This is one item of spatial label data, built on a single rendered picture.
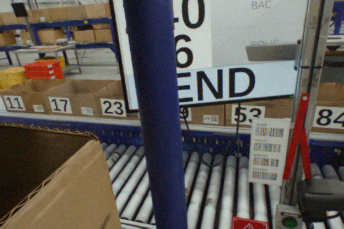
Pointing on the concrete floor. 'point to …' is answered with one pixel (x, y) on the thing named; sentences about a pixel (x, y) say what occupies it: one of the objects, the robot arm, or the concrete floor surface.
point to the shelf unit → (139, 69)
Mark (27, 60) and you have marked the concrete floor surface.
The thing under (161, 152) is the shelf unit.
